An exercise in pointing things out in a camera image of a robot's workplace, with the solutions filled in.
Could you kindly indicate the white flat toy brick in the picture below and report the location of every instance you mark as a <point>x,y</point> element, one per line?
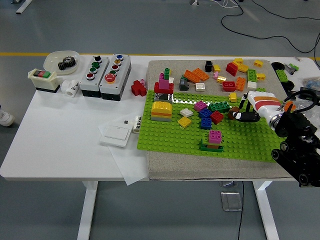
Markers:
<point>186,112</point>

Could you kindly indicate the grey toy brick base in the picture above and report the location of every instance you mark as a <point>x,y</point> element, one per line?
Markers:
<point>158,98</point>

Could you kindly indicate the shiny yellow toy brick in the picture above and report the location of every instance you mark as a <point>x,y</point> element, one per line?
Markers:
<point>221,79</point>

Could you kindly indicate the black electronic device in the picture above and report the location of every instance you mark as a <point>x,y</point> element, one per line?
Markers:
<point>305,89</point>

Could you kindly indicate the grey flat toy brick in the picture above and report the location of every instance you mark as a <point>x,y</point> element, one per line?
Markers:
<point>161,118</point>

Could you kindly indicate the white metal frame foot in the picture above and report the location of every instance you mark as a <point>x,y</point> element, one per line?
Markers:
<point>23,6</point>

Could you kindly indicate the black toy brick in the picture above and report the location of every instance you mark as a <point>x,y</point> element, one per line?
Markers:
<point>208,66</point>

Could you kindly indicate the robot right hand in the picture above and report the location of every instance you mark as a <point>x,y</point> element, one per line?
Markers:
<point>262,105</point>

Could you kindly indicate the white paper sheet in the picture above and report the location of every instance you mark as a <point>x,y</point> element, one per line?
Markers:
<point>130,170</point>

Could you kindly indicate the white pipe tee fitting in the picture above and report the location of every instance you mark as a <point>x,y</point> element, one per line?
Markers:
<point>71,88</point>

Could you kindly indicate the green toy baseplate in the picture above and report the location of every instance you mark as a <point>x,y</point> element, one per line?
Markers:
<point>175,135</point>

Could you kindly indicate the grey four-button control box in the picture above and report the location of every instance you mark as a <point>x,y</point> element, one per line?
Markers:
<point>98,77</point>

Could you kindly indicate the black metal gear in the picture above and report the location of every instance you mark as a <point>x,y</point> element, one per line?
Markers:
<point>67,63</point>

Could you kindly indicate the white shoe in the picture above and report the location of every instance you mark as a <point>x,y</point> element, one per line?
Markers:
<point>6,118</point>

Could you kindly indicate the dark green long toy brick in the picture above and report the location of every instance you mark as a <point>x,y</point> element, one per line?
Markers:
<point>220,107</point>

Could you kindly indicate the white printed cylinder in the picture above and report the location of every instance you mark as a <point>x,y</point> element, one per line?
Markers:
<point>137,125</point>

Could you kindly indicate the yellow flat toy brick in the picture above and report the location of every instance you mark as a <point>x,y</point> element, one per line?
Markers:
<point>184,122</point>

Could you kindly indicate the yellow domed toy brick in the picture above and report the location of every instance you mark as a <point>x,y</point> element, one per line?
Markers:
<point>161,106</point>

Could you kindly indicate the metal floor outlet plate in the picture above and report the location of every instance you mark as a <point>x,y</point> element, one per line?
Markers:
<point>231,201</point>

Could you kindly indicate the wide red toy brick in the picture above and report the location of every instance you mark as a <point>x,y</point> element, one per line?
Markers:
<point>158,88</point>

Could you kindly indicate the small light green toy brick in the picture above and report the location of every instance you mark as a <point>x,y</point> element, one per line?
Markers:
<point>205,137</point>

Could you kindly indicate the white square toy tile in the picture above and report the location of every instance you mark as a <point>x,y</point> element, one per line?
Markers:
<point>200,86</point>

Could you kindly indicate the clear bag of blue parts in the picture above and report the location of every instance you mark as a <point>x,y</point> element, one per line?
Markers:
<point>312,82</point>

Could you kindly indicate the dark grey sloped toy brick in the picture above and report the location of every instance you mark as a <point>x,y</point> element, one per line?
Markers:
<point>183,85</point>

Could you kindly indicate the blue toy brick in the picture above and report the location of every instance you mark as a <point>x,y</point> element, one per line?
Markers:
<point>205,113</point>
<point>206,123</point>

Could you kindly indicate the orange flat toy brick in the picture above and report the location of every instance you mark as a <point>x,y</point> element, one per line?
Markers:
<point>161,113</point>

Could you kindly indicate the dark green toy frame brick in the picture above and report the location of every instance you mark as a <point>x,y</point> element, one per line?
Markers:
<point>203,147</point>

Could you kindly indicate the cream switch box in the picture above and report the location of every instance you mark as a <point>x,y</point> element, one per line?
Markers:
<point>43,82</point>

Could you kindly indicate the white wall switch plate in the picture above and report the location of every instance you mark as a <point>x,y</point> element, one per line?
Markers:
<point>116,135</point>

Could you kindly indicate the red toy brick with circles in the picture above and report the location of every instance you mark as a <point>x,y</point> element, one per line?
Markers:
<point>228,86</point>

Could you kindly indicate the orange long toy brick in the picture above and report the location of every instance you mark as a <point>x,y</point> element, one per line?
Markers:
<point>202,73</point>
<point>190,76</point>

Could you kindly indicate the translucent white bowl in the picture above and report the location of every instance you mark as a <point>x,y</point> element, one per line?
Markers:
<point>51,60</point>

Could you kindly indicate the red square toy brick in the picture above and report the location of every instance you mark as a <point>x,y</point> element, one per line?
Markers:
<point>217,117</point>

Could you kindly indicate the white table leg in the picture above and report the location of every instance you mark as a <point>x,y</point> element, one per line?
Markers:
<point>265,212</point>
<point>87,212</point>

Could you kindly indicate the grey metal foot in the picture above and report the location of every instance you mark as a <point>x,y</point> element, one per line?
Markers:
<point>193,2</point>

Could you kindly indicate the grey and green small tool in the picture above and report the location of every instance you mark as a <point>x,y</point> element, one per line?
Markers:
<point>291,68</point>

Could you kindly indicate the small white toy brick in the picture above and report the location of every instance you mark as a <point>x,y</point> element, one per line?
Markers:
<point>171,80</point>

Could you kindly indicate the small yellow toy brick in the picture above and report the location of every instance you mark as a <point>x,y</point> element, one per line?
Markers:
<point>216,68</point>

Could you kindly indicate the tall pink toy brick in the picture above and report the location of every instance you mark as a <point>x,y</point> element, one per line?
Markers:
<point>163,82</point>

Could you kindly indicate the grey emergency-stop control box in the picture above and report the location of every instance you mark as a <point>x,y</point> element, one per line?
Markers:
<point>122,75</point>

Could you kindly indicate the small pink toy brick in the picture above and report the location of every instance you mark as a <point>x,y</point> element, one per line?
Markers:
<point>142,81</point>
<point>215,75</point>

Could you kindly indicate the large red sloped toy brick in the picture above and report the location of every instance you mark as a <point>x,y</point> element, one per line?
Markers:
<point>232,68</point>

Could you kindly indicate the orange-brown flat toy brick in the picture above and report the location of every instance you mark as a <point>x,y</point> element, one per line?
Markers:
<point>215,146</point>

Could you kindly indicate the red cross-shaped toy brick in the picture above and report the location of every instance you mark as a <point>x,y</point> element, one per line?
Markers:
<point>137,88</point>

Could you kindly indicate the brown toy brick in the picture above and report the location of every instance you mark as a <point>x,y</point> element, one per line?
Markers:
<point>233,110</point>

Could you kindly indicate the small metal floor plate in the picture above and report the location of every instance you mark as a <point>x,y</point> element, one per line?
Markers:
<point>227,183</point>

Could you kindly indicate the grey-brown mat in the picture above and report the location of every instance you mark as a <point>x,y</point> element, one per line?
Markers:
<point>200,170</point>

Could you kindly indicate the yellow-orange toy brick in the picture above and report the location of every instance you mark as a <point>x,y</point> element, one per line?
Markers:
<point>243,68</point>

